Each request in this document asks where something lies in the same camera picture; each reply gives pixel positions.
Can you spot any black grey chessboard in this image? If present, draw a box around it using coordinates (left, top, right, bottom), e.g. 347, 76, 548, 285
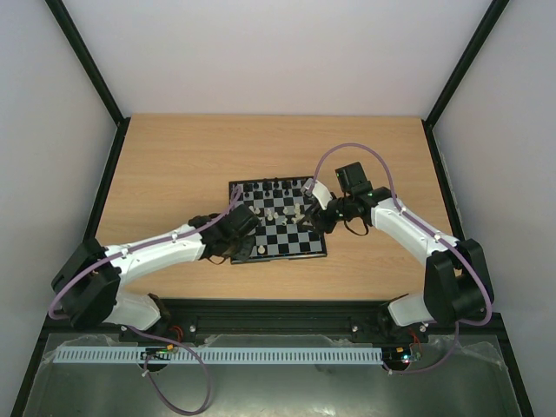
228, 175, 328, 263

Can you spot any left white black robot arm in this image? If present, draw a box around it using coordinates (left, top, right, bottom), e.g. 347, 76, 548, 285
49, 204, 260, 330

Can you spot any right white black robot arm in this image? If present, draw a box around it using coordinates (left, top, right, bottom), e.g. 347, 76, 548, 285
301, 162, 494, 341

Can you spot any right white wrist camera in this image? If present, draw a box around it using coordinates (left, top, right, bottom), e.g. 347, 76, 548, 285
301, 178, 334, 210

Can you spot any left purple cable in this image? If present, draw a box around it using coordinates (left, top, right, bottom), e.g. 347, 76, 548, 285
47, 186, 242, 413

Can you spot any purple cable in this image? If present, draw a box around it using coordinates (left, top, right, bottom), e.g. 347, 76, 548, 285
312, 142, 493, 375
47, 186, 242, 413

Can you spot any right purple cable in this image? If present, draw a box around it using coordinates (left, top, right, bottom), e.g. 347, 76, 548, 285
312, 142, 493, 375

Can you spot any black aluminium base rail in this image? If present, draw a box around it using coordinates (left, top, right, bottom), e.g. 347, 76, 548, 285
43, 298, 505, 344

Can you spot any white slotted cable duct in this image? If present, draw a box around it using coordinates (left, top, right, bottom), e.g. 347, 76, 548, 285
52, 346, 383, 365

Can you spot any left black frame post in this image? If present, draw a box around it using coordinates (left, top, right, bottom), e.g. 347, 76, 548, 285
44, 0, 131, 127

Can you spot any black frame post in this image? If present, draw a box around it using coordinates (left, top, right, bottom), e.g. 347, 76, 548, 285
425, 0, 510, 129
44, 0, 131, 127

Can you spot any right black frame post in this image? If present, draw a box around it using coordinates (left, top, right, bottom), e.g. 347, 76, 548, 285
425, 0, 510, 129

